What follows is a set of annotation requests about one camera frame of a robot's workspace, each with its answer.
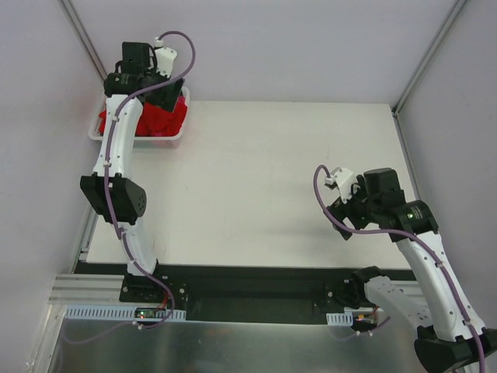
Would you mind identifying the red t shirt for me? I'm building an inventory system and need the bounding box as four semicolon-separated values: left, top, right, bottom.
99;99;189;138

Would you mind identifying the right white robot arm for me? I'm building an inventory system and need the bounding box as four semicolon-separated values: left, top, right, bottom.
313;165;496;372

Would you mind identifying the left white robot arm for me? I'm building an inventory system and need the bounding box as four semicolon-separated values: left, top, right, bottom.
79;74;189;302

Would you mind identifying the white plastic basket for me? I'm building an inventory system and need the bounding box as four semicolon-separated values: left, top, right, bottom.
88;85;191;150

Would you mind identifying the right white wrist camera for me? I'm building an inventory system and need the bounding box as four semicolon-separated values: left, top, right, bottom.
325;167;357;204

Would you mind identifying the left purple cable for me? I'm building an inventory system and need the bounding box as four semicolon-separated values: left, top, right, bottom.
61;30;197;345

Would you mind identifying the purple cable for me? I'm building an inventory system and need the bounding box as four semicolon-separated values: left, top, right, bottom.
61;30;197;345
313;164;488;373

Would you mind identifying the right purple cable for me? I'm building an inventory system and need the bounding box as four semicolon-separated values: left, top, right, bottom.
313;164;488;373

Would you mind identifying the right white cable duct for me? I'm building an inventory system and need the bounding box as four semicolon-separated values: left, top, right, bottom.
326;312;354;327

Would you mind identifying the white cable duct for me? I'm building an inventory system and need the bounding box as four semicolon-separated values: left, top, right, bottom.
65;305;169;322
326;312;354;327

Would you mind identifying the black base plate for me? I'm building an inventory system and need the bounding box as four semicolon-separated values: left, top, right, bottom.
75;263;374;325

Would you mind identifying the aluminium frame rail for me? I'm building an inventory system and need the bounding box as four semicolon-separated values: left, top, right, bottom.
48;274;123;305

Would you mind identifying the left white cable duct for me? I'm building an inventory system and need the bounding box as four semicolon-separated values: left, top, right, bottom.
65;305;169;322

